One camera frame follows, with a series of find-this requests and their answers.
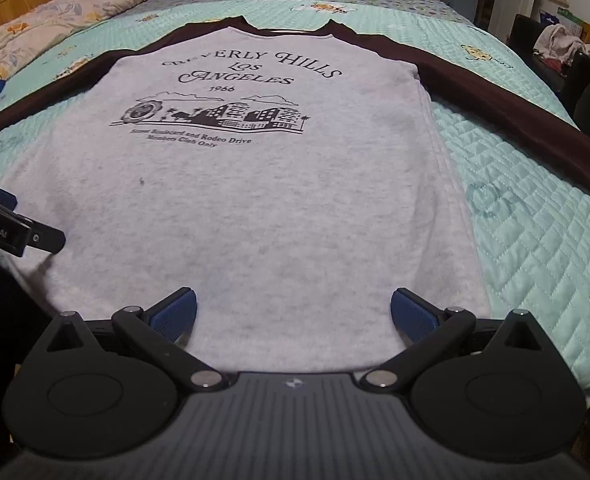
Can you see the pile of pale clothes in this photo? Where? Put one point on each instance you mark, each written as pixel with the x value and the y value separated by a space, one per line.
pixel 562 40

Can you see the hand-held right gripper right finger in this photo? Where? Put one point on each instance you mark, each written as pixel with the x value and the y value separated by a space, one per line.
pixel 415 315

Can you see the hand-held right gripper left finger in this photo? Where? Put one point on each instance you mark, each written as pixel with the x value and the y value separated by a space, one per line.
pixel 172 315

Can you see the grey and maroon sweatshirt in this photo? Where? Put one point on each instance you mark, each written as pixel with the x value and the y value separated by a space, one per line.
pixel 250 210

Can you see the floral pillow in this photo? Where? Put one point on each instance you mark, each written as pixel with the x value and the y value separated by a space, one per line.
pixel 65 15

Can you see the bee print quilted bedspread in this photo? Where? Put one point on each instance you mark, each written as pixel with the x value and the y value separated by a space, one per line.
pixel 525 210

